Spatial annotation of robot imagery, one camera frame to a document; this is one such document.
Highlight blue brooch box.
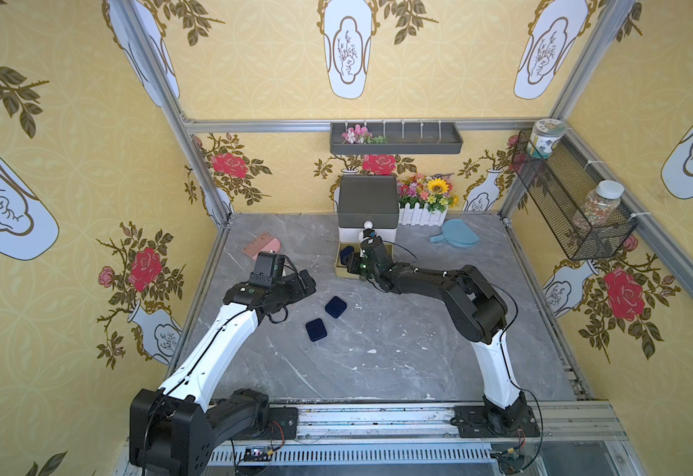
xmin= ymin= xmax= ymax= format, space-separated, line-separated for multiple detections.
xmin=325 ymin=297 xmax=348 ymax=319
xmin=339 ymin=245 xmax=356 ymax=267
xmin=305 ymin=319 xmax=328 ymax=342

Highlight yellow bottom drawer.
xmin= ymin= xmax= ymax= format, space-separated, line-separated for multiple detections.
xmin=336 ymin=237 xmax=395 ymax=281

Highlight white drawer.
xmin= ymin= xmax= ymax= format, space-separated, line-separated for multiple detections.
xmin=338 ymin=228 xmax=398 ymax=243

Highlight grey top drawer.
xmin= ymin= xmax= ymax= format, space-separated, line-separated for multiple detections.
xmin=337 ymin=212 xmax=399 ymax=229

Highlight blue brooch box bottom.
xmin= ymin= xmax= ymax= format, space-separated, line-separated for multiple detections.
xmin=305 ymin=319 xmax=328 ymax=342

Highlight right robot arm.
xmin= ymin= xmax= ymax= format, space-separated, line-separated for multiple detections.
xmin=346 ymin=236 xmax=529 ymax=422

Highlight three-drawer storage cabinet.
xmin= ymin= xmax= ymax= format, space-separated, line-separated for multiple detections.
xmin=337 ymin=175 xmax=400 ymax=245

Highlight pink small dustpan brush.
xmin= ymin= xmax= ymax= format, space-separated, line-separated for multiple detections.
xmin=243 ymin=232 xmax=282 ymax=261

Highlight flower pot white fence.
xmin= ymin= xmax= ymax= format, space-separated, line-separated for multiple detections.
xmin=397 ymin=174 xmax=460 ymax=226

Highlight light blue dustpan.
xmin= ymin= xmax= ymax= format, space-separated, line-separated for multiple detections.
xmin=429 ymin=219 xmax=479 ymax=248

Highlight small pink flowers on shelf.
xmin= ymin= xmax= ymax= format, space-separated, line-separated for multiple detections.
xmin=342 ymin=124 xmax=387 ymax=145

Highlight small circuit board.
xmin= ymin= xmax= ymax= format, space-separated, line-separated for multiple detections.
xmin=241 ymin=446 xmax=275 ymax=465

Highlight decorated jar with lid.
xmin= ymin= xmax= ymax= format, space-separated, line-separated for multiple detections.
xmin=526 ymin=118 xmax=567 ymax=159

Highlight clear jar white lid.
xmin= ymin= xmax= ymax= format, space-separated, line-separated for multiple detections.
xmin=582 ymin=180 xmax=626 ymax=227

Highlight grey wall shelf tray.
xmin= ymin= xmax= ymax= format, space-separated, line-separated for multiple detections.
xmin=330 ymin=120 xmax=464 ymax=156

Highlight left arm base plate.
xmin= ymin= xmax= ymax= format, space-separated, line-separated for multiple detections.
xmin=262 ymin=407 xmax=299 ymax=441

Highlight aluminium front rail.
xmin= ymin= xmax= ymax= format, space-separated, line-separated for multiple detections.
xmin=124 ymin=403 xmax=628 ymax=447

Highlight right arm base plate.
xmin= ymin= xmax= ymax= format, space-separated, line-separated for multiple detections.
xmin=450 ymin=405 xmax=541 ymax=438

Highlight black wire wall basket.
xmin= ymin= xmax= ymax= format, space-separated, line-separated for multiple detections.
xmin=511 ymin=130 xmax=637 ymax=261

